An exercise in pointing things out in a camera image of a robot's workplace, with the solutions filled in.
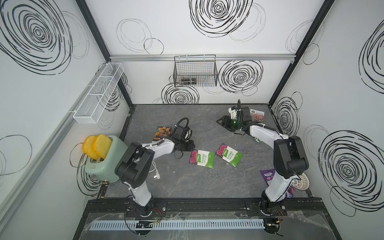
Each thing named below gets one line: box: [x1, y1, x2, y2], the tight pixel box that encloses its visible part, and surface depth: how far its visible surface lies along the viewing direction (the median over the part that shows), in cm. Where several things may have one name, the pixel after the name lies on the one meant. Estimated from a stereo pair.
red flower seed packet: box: [250, 108, 265, 123], surface depth 117 cm
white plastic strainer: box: [291, 172, 310, 191], surface depth 81 cm
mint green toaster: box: [84, 135, 129, 184], surface depth 76 cm
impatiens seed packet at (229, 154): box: [215, 143, 243, 167], surface depth 95 cm
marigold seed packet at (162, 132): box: [153, 126, 172, 142], surface depth 107 cm
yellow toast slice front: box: [93, 134, 113, 159], surface depth 77 cm
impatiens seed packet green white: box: [189, 150, 215, 169], surface depth 93 cm
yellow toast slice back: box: [82, 135, 99, 160], surface depth 75 cm
